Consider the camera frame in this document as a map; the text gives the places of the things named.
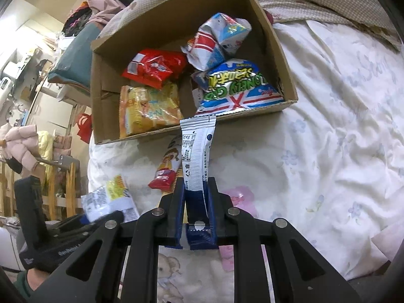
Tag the white dark-blue stick packet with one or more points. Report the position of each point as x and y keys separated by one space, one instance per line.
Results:
x=195 y=154

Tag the beige bedside cabinet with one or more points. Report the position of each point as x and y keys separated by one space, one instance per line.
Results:
x=53 y=110

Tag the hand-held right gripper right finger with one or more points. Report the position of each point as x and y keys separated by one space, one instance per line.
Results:
x=213 y=217

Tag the white appliance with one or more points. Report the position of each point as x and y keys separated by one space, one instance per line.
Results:
x=8 y=249

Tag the person's left forearm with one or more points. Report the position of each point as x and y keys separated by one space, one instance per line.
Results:
x=33 y=282

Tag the pink down jacket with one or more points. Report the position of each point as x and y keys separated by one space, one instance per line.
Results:
x=19 y=145

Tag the beige checked duvet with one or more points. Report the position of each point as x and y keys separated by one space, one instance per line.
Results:
x=315 y=0

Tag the red shopping bag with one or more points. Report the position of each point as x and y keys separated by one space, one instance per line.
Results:
x=85 y=127

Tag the orange and white snack packet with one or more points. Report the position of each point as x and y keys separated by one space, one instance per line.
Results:
x=107 y=195

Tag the blue chip bag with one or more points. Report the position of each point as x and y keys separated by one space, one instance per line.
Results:
x=240 y=91

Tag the teal cushion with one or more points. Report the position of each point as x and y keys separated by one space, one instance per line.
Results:
x=79 y=56

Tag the pile of dark clothes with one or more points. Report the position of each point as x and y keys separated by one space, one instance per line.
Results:
x=79 y=19

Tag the white light-blue snack bag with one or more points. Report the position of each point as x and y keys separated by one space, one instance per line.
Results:
x=217 y=38

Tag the white floral bed sheet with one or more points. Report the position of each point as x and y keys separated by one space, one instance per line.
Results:
x=315 y=132

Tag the pale yellow cloth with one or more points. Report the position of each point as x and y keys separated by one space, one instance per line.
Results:
x=44 y=145

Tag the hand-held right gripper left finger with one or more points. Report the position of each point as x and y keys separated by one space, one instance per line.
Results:
x=178 y=217

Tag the red and yellow snack packet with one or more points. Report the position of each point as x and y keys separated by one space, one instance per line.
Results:
x=164 y=173

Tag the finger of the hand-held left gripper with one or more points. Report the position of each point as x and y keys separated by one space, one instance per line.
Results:
x=104 y=219

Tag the pink translucent snack packet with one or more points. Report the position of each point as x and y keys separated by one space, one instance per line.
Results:
x=241 y=200

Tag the wooden rack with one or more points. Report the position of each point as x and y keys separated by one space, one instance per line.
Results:
x=63 y=189

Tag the brown cardboard box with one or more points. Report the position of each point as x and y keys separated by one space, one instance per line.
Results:
x=268 y=38

